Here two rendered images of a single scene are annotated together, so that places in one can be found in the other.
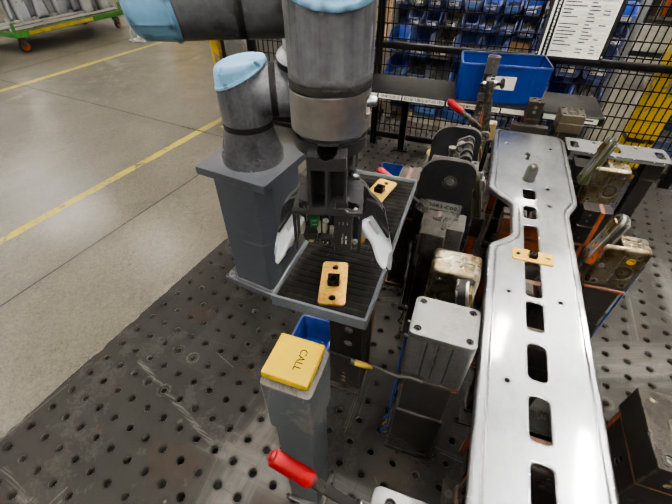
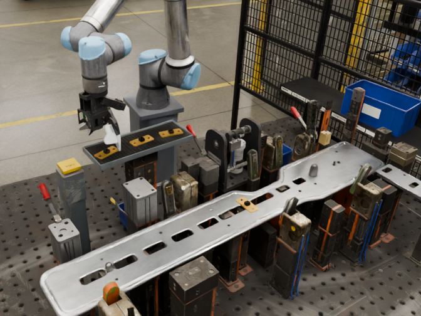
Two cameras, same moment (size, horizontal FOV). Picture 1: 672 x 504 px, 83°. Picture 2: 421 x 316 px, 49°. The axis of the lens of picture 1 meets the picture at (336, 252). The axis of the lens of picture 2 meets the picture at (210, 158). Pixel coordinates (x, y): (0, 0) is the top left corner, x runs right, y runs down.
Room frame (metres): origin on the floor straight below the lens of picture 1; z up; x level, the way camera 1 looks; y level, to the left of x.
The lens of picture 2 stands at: (-0.54, -0.97, 2.00)
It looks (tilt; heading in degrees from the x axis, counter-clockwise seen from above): 33 degrees down; 31
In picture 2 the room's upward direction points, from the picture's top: 4 degrees clockwise
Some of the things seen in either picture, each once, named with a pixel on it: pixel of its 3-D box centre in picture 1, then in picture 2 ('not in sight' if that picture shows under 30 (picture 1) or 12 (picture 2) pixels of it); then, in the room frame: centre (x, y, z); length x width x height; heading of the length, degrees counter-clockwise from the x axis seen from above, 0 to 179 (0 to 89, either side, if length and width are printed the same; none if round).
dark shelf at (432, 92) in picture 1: (472, 96); (361, 115); (1.52, -0.54, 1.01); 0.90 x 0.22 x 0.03; 71
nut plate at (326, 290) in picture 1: (333, 280); (106, 151); (0.38, 0.00, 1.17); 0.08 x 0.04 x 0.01; 175
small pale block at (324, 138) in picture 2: (477, 173); (318, 168); (1.16, -0.49, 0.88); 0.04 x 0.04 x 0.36; 71
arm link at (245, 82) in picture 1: (246, 88); (153, 66); (0.87, 0.20, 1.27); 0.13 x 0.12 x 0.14; 97
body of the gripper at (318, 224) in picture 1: (330, 187); (95, 107); (0.35, 0.01, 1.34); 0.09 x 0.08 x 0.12; 175
